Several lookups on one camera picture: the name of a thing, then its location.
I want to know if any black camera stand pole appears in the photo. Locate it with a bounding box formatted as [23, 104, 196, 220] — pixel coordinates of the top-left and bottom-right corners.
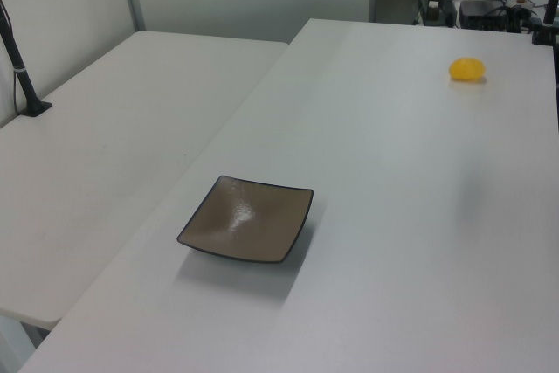
[0, 0, 53, 118]

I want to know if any black pole with clamp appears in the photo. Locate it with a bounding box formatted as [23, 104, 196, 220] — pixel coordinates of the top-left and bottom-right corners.
[521, 0, 559, 46]

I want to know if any black equipment box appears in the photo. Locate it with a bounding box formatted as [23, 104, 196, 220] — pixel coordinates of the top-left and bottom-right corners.
[459, 0, 510, 29]

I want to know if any brown square ceramic plate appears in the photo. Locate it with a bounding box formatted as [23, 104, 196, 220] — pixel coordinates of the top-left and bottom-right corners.
[176, 175, 314, 266]

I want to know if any yellow lemon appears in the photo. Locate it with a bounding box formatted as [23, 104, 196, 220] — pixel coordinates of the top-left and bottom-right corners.
[448, 56, 487, 83]

